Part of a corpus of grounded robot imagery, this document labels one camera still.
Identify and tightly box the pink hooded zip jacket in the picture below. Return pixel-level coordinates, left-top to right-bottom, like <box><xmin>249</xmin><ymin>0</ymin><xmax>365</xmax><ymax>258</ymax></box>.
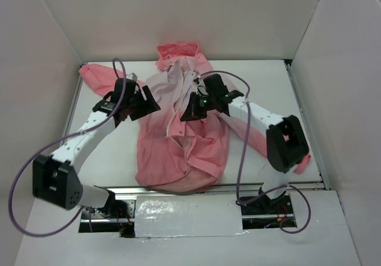
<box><xmin>78</xmin><ymin>42</ymin><xmax>312</xmax><ymax>196</ymax></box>

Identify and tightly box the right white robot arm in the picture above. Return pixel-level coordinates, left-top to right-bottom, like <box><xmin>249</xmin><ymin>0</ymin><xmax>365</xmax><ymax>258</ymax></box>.
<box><xmin>180</xmin><ymin>71</ymin><xmax>310</xmax><ymax>213</ymax></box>

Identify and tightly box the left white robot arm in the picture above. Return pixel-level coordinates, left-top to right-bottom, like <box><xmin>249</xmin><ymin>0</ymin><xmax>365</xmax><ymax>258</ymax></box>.
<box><xmin>32</xmin><ymin>73</ymin><xmax>160</xmax><ymax>218</ymax></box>

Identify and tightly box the white foil tape patch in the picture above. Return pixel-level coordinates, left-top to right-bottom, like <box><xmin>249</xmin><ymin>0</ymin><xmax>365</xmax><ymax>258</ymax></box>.
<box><xmin>135</xmin><ymin>194</ymin><xmax>243</xmax><ymax>238</ymax></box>

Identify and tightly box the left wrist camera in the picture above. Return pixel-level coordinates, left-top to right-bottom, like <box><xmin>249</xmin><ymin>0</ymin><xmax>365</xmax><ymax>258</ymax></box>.
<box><xmin>126</xmin><ymin>73</ymin><xmax>138</xmax><ymax>82</ymax></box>

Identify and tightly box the left aluminium table rail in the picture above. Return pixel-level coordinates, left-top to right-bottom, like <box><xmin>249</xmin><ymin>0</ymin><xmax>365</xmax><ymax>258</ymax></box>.
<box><xmin>63</xmin><ymin>75</ymin><xmax>82</xmax><ymax>137</ymax></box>

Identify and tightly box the aluminium table rail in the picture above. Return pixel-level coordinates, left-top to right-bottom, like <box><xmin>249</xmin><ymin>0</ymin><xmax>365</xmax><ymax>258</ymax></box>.
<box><xmin>108</xmin><ymin>182</ymin><xmax>326</xmax><ymax>196</ymax></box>
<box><xmin>283</xmin><ymin>59</ymin><xmax>332</xmax><ymax>190</ymax></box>
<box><xmin>63</xmin><ymin>75</ymin><xmax>82</xmax><ymax>137</ymax></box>

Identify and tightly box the right aluminium table rail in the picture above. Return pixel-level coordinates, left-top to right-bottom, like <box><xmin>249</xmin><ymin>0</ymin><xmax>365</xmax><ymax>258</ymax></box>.
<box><xmin>283</xmin><ymin>59</ymin><xmax>332</xmax><ymax>190</ymax></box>

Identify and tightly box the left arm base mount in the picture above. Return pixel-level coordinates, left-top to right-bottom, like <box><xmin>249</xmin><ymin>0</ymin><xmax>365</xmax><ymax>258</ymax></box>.
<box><xmin>78</xmin><ymin>199</ymin><xmax>136</xmax><ymax>238</ymax></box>

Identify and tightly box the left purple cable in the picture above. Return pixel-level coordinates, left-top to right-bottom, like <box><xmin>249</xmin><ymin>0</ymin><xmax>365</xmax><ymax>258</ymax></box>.
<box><xmin>8</xmin><ymin>58</ymin><xmax>127</xmax><ymax>237</ymax></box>

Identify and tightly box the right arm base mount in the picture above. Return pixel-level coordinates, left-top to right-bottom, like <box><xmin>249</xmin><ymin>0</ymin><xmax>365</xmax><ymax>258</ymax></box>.
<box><xmin>236</xmin><ymin>192</ymin><xmax>296</xmax><ymax>230</ymax></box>

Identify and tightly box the front aluminium table rail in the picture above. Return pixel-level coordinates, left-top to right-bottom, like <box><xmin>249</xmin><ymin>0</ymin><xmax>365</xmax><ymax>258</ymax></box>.
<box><xmin>108</xmin><ymin>182</ymin><xmax>326</xmax><ymax>196</ymax></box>

